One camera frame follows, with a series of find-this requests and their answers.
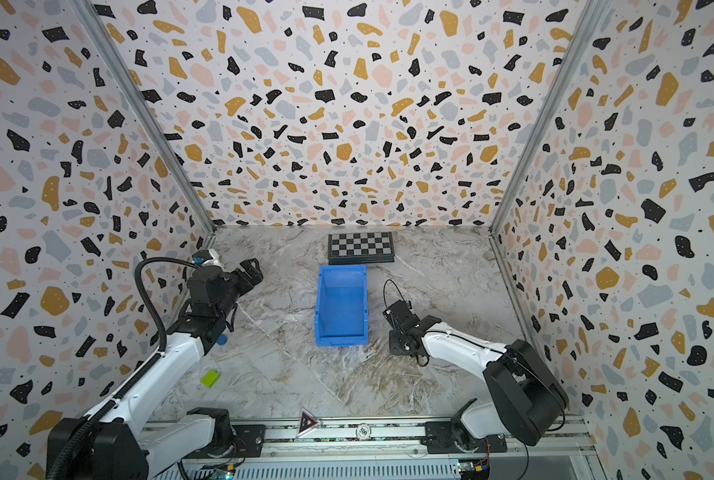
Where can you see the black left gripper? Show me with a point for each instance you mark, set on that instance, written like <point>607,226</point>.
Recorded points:
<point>239,275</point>

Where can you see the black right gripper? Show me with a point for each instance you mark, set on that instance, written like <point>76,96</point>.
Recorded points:
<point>402,327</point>

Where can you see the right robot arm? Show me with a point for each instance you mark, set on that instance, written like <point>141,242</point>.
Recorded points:
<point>525,398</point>

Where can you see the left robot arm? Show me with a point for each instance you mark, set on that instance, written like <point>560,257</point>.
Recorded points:
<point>109,441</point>

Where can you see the blue plastic bin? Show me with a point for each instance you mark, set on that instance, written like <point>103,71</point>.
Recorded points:
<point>341,312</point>

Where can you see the green small block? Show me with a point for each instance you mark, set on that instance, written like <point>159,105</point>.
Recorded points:
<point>210,378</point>

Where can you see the black white checkerboard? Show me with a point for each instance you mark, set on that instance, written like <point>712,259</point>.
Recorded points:
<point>360,248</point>

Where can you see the triangular warning sticker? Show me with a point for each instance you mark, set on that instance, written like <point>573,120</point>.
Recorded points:
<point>307,423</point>

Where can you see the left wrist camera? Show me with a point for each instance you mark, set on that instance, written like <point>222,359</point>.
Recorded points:
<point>207,258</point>

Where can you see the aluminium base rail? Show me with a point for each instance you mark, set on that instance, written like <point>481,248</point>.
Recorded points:
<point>410,447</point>

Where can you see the left corner aluminium post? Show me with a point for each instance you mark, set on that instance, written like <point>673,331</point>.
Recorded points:
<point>87,15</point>

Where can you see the corner aluminium post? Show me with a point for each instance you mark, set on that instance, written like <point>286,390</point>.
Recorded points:
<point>87,15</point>
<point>590,18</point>

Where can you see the right corner aluminium post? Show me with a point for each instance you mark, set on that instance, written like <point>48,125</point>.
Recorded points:
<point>590,18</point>

